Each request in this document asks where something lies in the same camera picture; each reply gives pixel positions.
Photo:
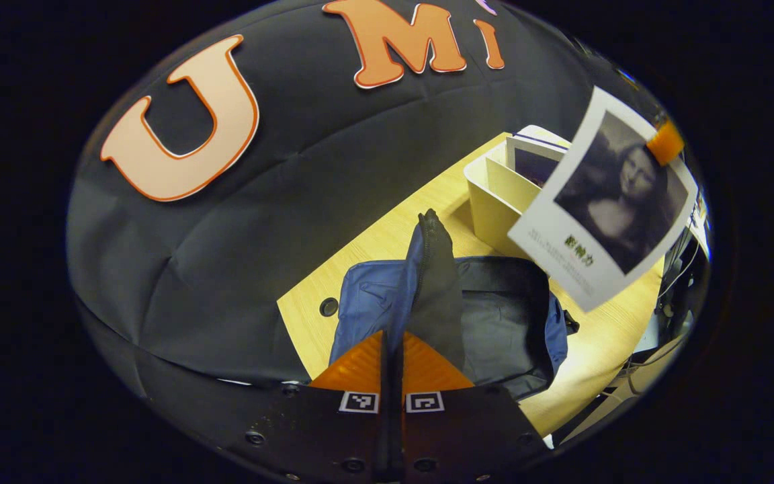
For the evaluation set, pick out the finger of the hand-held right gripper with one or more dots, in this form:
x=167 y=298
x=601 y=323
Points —
x=666 y=142

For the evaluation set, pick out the blue cover book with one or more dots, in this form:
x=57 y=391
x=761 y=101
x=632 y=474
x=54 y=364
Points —
x=531 y=168

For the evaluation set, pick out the blue schoolbag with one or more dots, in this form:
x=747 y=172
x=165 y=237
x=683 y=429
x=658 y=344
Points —
x=501 y=323

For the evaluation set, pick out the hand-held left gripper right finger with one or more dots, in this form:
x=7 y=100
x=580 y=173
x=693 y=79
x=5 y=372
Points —
x=454 y=430

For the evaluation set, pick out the white bookshelf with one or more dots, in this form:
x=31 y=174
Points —
x=494 y=208

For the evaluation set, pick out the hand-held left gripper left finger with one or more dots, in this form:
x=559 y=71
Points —
x=333 y=437

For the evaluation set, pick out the white portrait cover book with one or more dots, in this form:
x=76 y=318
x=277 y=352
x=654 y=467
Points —
x=609 y=195

